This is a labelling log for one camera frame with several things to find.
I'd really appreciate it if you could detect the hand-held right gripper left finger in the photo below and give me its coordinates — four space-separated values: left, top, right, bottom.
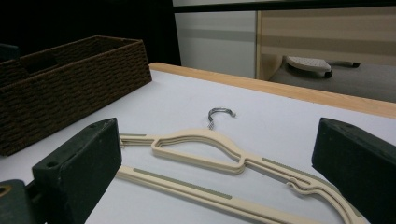
32 117 122 224

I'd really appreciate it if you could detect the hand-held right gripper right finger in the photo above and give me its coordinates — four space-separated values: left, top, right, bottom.
311 117 396 224

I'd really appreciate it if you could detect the brown woven basket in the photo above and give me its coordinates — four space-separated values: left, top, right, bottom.
0 35 153 157

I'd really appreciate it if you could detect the dark rounded object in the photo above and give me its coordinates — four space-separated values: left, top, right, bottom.
0 43 21 63

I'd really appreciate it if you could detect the light wooden desk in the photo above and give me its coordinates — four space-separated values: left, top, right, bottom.
255 6 396 82

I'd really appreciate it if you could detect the white cabinet panel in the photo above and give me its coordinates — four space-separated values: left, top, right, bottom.
174 10 258 79

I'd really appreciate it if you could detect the black horizontal rail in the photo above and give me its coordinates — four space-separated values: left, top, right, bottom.
172 0 396 14

